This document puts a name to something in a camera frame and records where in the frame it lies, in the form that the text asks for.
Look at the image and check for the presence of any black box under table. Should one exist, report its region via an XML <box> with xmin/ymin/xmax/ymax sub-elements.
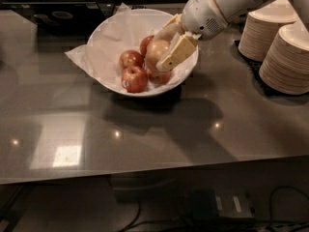
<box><xmin>188</xmin><ymin>188</ymin><xmax>256</xmax><ymax>221</ymax></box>

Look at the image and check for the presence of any white bowl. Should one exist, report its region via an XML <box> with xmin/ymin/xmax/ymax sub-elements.
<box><xmin>85</xmin><ymin>8</ymin><xmax>200</xmax><ymax>98</ymax></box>

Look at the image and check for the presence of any white paper liner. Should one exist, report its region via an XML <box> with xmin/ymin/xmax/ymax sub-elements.
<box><xmin>64</xmin><ymin>2</ymin><xmax>200</xmax><ymax>95</ymax></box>

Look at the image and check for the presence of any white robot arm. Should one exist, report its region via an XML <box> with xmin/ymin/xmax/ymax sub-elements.
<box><xmin>154</xmin><ymin>0</ymin><xmax>309</xmax><ymax>73</ymax></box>

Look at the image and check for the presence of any red apple middle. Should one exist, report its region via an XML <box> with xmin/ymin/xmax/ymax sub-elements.
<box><xmin>146</xmin><ymin>69</ymin><xmax>172</xmax><ymax>85</ymax></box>

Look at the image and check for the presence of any far paper plate stack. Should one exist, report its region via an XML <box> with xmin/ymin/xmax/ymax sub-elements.
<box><xmin>239</xmin><ymin>0</ymin><xmax>298</xmax><ymax>62</ymax></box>

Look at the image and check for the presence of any yellow-green apple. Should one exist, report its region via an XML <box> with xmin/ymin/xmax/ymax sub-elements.
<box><xmin>145</xmin><ymin>40</ymin><xmax>170</xmax><ymax>70</ymax></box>

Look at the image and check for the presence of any red apple with sticker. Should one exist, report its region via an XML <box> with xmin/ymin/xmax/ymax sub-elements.
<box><xmin>122</xmin><ymin>66</ymin><xmax>148</xmax><ymax>93</ymax></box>

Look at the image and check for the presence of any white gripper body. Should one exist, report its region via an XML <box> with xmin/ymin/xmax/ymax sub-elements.
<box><xmin>182</xmin><ymin>0</ymin><xmax>228</xmax><ymax>40</ymax></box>

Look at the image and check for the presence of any dark red apple back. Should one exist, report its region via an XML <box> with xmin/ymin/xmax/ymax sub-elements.
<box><xmin>140</xmin><ymin>35</ymin><xmax>154</xmax><ymax>56</ymax></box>

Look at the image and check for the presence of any near paper plate stack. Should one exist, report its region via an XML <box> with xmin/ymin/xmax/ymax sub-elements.
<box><xmin>259</xmin><ymin>20</ymin><xmax>309</xmax><ymax>95</ymax></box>

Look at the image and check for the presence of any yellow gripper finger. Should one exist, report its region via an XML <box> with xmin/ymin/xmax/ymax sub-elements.
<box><xmin>155</xmin><ymin>32</ymin><xmax>199</xmax><ymax>73</ymax></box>
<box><xmin>154</xmin><ymin>14</ymin><xmax>185</xmax><ymax>42</ymax></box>

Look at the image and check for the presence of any black cable on floor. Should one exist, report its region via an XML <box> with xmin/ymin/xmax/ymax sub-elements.
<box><xmin>117</xmin><ymin>185</ymin><xmax>309</xmax><ymax>232</ymax></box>

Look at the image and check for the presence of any paper plate stack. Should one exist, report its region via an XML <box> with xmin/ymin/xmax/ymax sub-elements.
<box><xmin>239</xmin><ymin>0</ymin><xmax>298</xmax><ymax>62</ymax></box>
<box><xmin>259</xmin><ymin>20</ymin><xmax>309</xmax><ymax>95</ymax></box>

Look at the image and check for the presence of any red apple left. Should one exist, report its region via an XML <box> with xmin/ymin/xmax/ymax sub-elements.
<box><xmin>119</xmin><ymin>49</ymin><xmax>144</xmax><ymax>69</ymax></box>

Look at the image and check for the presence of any black mat under plates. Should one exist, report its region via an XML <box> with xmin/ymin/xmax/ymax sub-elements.
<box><xmin>238</xmin><ymin>50</ymin><xmax>280</xmax><ymax>97</ymax></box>

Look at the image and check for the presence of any black cooktop panel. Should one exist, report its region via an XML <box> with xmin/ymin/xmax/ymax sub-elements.
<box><xmin>1</xmin><ymin>2</ymin><xmax>115</xmax><ymax>38</ymax></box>

